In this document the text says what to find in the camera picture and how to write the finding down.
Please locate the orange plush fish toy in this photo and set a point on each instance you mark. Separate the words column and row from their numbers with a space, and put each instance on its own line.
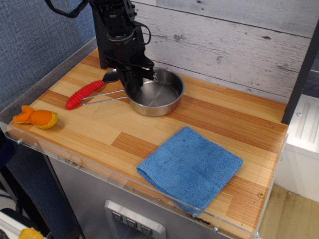
column 40, row 118

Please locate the dark right vertical post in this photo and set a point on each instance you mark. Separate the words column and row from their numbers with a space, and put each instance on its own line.
column 302, row 78

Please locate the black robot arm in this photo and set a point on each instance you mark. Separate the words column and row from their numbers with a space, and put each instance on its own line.
column 109, row 13

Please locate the silver button control panel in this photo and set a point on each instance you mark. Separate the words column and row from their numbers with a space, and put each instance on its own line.
column 126, row 223

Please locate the red-handled metal spoon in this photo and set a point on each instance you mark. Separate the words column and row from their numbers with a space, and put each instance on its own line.
column 78, row 96

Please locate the folded blue cloth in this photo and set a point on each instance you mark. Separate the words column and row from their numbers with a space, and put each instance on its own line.
column 191, row 169

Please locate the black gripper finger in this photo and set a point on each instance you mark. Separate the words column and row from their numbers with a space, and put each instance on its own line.
column 135, row 82
column 125, row 77

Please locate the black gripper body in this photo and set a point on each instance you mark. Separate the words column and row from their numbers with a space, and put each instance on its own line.
column 128, row 49

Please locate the stainless steel pot with handle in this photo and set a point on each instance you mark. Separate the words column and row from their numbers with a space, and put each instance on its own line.
column 157, row 97

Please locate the white ribbed appliance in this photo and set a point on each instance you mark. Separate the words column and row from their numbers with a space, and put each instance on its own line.
column 298, row 168

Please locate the clear acrylic front guard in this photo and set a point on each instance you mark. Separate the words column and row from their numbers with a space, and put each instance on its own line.
column 106, row 151

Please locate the stainless steel cabinet front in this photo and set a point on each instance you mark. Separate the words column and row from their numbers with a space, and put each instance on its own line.
column 87, row 193

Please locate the yellow cloth object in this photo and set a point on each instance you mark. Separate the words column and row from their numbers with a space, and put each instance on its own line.
column 30, row 233

